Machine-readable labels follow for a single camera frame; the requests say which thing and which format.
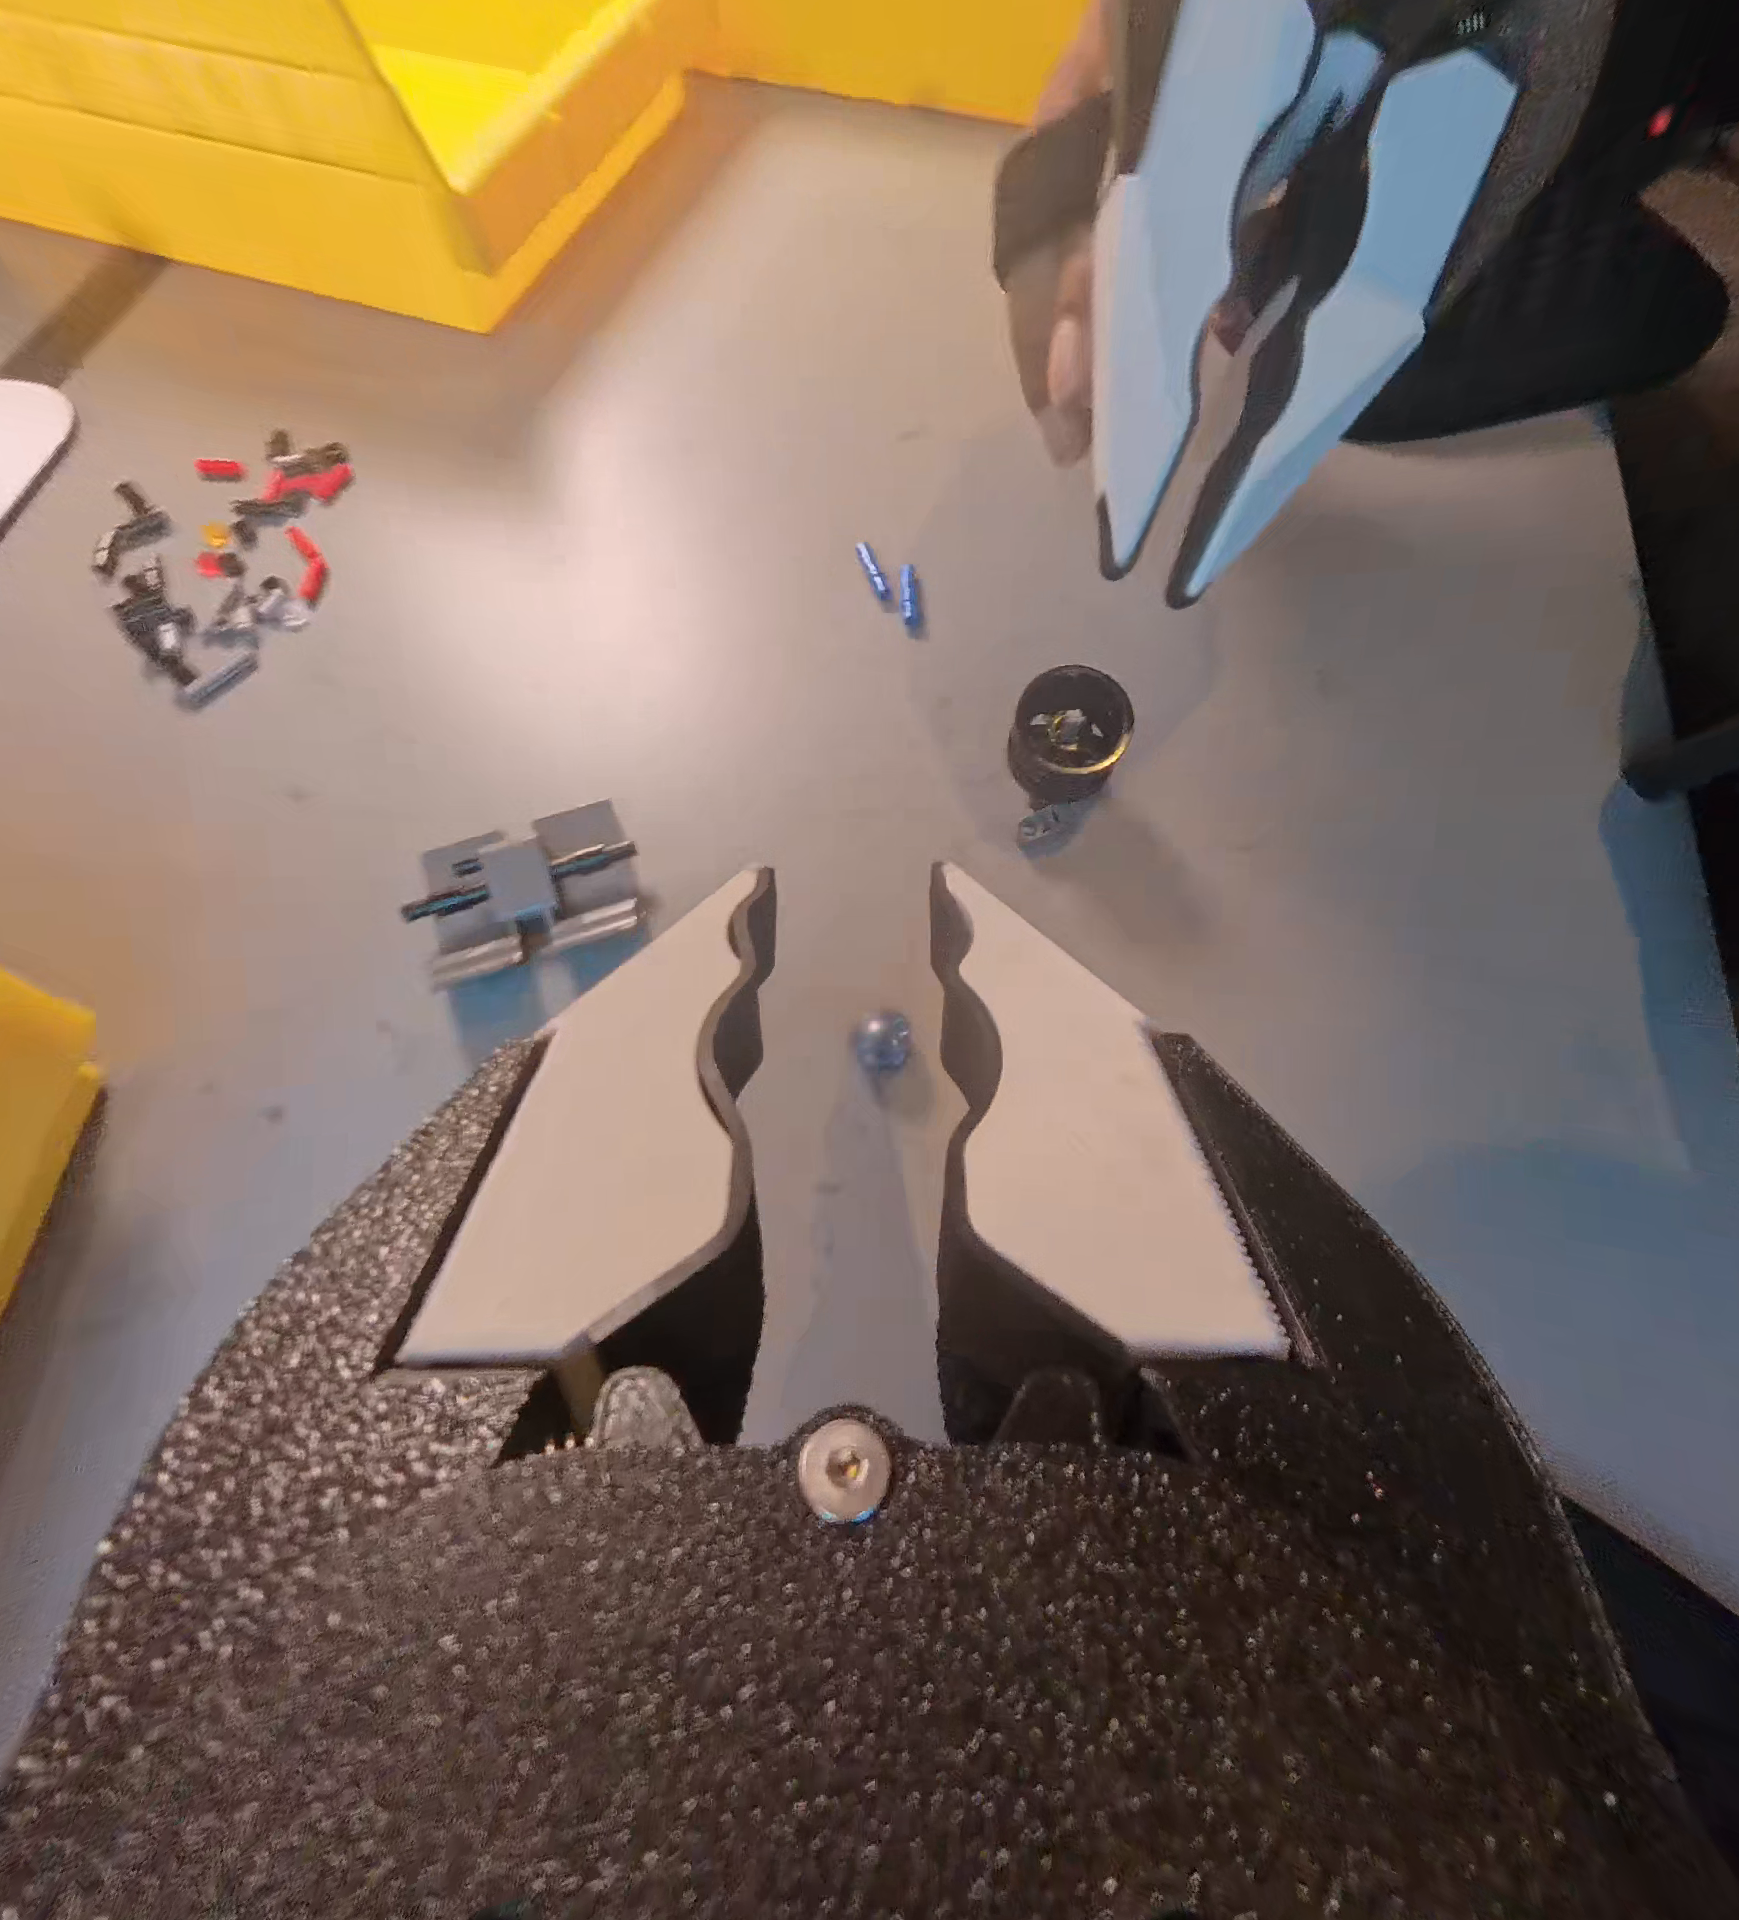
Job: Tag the person's right hand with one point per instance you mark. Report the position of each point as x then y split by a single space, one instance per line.
1056 346

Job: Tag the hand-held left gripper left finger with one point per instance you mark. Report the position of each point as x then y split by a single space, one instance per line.
600 1185

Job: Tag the grey brick panel assembly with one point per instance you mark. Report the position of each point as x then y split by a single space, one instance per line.
524 884

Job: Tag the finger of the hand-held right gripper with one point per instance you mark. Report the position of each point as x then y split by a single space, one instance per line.
1155 271
1349 375

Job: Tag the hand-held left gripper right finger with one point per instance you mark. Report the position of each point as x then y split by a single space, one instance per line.
1095 1185

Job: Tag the blue connector pin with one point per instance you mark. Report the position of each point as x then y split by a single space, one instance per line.
869 570
910 595

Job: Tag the grey desk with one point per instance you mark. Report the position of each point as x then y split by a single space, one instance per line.
660 450

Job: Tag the dark blue ball piece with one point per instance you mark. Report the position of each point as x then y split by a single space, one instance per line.
882 1041

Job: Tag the pile of small brick pieces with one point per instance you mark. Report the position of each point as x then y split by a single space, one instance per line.
143 593

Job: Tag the black wheel brick assembly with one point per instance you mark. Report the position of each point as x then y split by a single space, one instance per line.
1072 736

